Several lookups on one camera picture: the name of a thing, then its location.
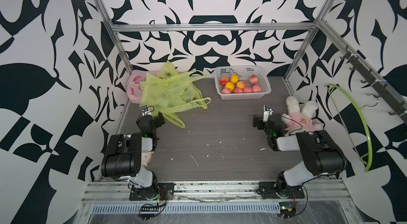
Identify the green avocado plastic bag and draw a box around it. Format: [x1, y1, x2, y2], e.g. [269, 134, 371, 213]
[140, 71, 212, 128]

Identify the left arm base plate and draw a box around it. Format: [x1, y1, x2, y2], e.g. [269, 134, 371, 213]
[129, 183, 175, 201]

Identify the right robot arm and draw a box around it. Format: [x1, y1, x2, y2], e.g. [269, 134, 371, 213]
[253, 116, 347, 199]

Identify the pink plastic bag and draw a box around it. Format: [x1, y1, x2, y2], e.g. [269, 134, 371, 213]
[126, 70, 158, 104]

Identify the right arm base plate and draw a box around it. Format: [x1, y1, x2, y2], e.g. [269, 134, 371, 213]
[256, 182, 305, 199]

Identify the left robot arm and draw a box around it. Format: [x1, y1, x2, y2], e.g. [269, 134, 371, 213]
[101, 112, 165, 198]

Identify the peach back basket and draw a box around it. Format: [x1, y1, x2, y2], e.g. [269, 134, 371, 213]
[219, 77, 229, 86]

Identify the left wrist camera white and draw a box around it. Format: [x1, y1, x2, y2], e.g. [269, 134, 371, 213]
[140, 105, 154, 116]

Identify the white plastic basket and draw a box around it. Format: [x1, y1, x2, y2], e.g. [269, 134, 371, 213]
[214, 66, 271, 100]

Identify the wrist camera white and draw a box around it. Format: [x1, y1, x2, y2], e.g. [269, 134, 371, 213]
[140, 105, 154, 116]
[263, 104, 273, 122]

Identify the beige alarm clock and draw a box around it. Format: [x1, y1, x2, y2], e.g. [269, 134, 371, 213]
[141, 152, 154, 167]

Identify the pink peach front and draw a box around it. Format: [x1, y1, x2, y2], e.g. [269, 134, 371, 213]
[243, 86, 253, 93]

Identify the black hook rack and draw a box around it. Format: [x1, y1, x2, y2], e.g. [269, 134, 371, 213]
[341, 45, 407, 123]

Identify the plush bunny toy pink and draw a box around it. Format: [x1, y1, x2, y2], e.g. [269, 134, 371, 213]
[282, 96, 324, 136]

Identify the pink peach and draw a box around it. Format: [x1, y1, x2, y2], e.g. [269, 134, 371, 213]
[243, 86, 253, 93]
[249, 76, 258, 85]

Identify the yellow orange fruit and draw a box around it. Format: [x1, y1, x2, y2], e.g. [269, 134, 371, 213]
[230, 75, 239, 84]

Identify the aluminium frame bar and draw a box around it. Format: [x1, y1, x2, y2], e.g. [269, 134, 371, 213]
[111, 22, 315, 32]

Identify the green hoop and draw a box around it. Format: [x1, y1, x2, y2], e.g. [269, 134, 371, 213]
[325, 84, 373, 173]

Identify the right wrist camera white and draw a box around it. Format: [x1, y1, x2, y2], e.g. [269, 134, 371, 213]
[263, 104, 273, 122]

